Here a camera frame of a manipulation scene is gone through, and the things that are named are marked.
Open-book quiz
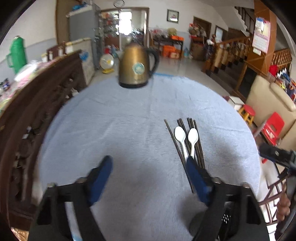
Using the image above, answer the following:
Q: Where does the dark grey utensil holder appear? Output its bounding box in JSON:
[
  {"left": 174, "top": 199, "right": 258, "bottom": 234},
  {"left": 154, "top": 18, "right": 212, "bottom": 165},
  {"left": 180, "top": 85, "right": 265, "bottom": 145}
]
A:
[{"left": 188, "top": 201, "right": 234, "bottom": 241}]

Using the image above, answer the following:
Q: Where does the white plastic spoon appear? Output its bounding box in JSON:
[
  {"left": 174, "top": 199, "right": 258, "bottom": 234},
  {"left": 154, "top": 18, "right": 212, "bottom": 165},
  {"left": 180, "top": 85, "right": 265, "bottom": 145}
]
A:
[
  {"left": 188, "top": 128, "right": 199, "bottom": 159},
  {"left": 174, "top": 126, "right": 188, "bottom": 161}
]

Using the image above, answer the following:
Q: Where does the person's right hand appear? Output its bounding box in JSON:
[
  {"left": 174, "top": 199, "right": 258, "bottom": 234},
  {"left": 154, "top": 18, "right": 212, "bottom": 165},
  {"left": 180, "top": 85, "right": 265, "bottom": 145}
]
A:
[{"left": 276, "top": 192, "right": 290, "bottom": 222}]

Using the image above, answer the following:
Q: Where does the red plastic child chair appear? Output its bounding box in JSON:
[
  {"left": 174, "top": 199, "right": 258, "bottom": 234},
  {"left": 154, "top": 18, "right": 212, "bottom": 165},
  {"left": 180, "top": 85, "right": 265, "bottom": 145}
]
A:
[{"left": 261, "top": 112, "right": 285, "bottom": 146}]

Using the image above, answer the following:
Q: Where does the red yellow small stool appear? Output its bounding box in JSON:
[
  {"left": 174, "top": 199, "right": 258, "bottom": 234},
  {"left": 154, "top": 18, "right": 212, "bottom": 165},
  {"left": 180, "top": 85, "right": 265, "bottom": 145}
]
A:
[{"left": 238, "top": 104, "right": 256, "bottom": 126}]

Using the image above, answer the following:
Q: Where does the beige sofa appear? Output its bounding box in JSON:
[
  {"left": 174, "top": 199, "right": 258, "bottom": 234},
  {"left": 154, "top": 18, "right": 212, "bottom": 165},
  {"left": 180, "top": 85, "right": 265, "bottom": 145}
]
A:
[{"left": 246, "top": 75, "right": 296, "bottom": 150}]

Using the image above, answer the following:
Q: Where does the white small stool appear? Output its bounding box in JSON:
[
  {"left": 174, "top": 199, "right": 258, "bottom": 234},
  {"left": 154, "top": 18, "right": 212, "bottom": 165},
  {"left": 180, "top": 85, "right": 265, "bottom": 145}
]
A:
[{"left": 223, "top": 96, "right": 244, "bottom": 111}]

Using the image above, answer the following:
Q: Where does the light blue tablecloth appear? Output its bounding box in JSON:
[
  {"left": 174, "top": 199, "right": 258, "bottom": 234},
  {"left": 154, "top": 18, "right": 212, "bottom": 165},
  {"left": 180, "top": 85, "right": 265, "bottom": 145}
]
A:
[{"left": 39, "top": 76, "right": 260, "bottom": 240}]

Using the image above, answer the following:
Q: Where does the dark wooden sideboard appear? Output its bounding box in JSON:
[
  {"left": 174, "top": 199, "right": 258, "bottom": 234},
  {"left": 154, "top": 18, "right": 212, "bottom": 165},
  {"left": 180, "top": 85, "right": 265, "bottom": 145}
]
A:
[{"left": 1, "top": 50, "right": 87, "bottom": 231}]

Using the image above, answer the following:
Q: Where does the wooden staircase railing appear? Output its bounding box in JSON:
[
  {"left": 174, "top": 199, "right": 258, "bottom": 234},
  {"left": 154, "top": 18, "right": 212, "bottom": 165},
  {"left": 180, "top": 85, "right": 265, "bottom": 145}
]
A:
[{"left": 202, "top": 37, "right": 292, "bottom": 76}]

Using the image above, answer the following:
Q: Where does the checkered pink table mat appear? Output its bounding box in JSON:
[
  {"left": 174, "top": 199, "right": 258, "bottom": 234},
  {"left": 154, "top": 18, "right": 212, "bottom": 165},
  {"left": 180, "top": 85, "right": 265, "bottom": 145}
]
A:
[{"left": 1, "top": 60, "right": 56, "bottom": 114}]

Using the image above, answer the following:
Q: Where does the white plastic bag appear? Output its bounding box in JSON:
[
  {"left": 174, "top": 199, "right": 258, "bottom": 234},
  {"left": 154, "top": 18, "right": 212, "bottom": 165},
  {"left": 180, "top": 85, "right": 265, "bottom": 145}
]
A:
[{"left": 14, "top": 60, "right": 40, "bottom": 82}]

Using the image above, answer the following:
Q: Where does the orange box on floor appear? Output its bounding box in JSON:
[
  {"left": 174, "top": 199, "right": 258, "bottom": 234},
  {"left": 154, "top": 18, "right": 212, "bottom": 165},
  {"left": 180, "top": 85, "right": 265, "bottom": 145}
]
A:
[{"left": 162, "top": 45, "right": 176, "bottom": 58}]

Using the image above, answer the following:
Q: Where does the dark wooden side table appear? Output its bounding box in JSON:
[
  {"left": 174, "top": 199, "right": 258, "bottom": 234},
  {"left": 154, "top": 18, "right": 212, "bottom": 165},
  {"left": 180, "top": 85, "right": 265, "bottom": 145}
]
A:
[{"left": 152, "top": 36, "right": 184, "bottom": 60}]

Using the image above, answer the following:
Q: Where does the green thermos jug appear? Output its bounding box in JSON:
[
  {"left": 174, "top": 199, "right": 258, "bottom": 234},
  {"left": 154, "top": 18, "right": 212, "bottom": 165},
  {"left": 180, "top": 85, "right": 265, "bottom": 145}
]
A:
[{"left": 6, "top": 36, "right": 27, "bottom": 74}]

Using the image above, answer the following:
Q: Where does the small yellow fan heater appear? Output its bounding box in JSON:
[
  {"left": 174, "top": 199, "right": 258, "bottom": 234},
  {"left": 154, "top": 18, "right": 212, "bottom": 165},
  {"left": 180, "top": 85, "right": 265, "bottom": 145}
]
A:
[{"left": 99, "top": 54, "right": 114, "bottom": 74}]

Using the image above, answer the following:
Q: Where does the gold electric kettle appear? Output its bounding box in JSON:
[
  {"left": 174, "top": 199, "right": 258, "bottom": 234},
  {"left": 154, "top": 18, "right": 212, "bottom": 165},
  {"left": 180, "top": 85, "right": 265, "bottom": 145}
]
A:
[{"left": 118, "top": 41, "right": 159, "bottom": 88}]

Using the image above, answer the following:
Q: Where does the white chest freezer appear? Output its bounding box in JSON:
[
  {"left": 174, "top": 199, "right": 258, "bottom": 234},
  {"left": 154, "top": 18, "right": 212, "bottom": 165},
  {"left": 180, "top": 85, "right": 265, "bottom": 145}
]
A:
[{"left": 41, "top": 37, "right": 96, "bottom": 86}]

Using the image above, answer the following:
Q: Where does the grey refrigerator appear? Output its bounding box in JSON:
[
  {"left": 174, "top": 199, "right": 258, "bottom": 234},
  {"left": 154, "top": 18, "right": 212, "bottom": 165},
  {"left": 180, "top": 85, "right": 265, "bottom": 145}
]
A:
[{"left": 66, "top": 3, "right": 104, "bottom": 69}]

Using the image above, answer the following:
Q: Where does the wall calendar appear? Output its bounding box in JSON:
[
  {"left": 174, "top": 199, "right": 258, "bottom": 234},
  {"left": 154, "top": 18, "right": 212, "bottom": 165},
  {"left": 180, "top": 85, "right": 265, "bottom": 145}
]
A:
[{"left": 252, "top": 18, "right": 271, "bottom": 54}]

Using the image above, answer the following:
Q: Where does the framed wall picture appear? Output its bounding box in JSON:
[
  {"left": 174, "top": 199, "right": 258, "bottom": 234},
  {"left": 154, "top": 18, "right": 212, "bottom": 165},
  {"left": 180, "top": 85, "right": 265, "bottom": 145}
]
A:
[{"left": 166, "top": 9, "right": 179, "bottom": 24}]

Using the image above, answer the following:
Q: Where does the round wall clock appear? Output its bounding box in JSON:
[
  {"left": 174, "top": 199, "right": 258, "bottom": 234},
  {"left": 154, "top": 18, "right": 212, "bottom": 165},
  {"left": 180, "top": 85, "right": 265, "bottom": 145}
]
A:
[{"left": 113, "top": 0, "right": 125, "bottom": 9}]

